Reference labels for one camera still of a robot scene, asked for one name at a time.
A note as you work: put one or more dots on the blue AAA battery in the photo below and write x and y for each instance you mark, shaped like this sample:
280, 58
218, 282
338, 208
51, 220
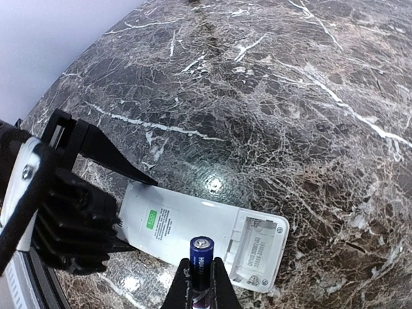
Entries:
201, 257

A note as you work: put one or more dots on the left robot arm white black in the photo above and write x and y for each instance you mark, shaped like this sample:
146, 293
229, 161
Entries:
28, 167

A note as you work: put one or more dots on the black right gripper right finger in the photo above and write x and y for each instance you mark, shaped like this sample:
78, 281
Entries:
222, 294

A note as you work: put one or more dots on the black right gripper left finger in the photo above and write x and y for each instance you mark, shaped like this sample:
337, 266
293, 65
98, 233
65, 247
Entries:
180, 294

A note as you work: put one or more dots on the white slotted cable duct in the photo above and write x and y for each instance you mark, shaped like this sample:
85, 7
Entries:
14, 276

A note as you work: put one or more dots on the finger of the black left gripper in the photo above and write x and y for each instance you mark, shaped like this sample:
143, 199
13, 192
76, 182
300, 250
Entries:
70, 138
116, 245

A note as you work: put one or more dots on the white remote control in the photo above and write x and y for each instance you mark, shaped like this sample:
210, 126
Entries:
161, 223

